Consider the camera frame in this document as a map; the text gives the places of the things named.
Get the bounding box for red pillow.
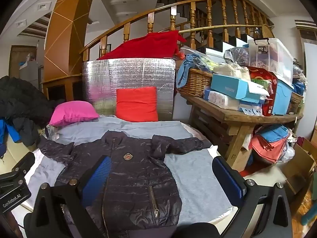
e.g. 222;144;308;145
116;87;159;122

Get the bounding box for small wicker basket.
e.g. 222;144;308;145
287;92;304;114

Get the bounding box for wooden stair railing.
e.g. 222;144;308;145
80;0;275;62

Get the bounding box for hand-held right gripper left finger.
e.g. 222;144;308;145
23;156;112;238

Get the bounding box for dark navy puffer jacket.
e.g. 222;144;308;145
38;130;213;238

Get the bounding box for wooden table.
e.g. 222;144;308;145
177;89;304;173

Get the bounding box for patterned plastic bag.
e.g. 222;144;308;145
224;47;249;66

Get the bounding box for light blue cloth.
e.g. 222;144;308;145
176;54;211;88

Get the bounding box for grey blanket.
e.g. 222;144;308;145
25;115;234;228

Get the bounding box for light blue cardboard box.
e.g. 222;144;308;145
210;74;269;100

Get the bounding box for white tissue pack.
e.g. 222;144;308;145
203;89;240;109

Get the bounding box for red gift box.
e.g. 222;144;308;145
248;66;278;117

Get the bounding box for coral fabric bags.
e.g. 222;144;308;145
250;125;294;164

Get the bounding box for red cloth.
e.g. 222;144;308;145
98;30;187;60

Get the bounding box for white plastic bag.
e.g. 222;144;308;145
281;145;296;163

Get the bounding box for black jacket pile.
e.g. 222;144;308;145
0;76;58;147

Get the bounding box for wooden cabinet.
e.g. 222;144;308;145
41;76;83;102

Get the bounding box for blue jacket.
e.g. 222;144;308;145
0;119;23;158

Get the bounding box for pink pillow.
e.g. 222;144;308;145
49;101;100;127

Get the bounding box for clear plastic storage box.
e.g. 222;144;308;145
248;38;295;86

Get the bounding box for wooden door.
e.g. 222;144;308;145
11;45;37;66

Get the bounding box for brown cardboard box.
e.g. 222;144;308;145
280;139;317;201

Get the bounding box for silver foil insulation mat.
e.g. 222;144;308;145
82;58;177;121

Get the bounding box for beige fabric bundle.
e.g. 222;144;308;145
213;63;251;81

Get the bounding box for orange wooden column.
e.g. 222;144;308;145
43;0;98;80

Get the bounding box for blue plastic storage bin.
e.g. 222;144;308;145
271;81;295;116

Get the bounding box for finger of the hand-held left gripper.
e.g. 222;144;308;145
0;152;35;180

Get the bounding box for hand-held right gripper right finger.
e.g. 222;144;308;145
212;157;293;238

